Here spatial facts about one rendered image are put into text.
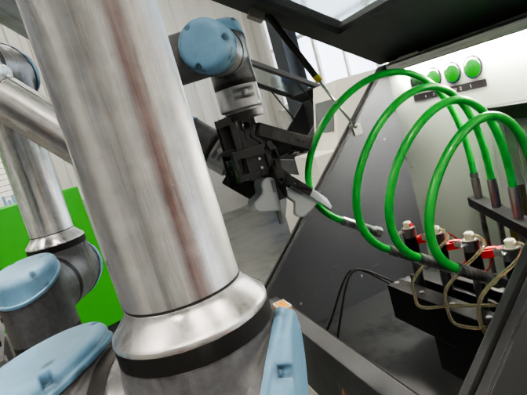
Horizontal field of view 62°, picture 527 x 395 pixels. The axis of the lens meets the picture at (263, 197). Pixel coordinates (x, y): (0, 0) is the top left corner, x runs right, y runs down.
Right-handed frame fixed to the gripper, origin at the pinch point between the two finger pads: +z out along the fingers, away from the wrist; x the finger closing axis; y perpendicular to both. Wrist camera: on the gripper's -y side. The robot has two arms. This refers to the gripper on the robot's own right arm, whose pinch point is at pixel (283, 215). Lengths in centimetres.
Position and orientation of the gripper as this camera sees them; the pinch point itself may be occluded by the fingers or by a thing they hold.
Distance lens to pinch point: 80.5
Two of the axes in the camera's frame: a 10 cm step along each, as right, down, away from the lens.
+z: 2.7, 9.5, 1.5
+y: -8.9, 3.1, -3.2
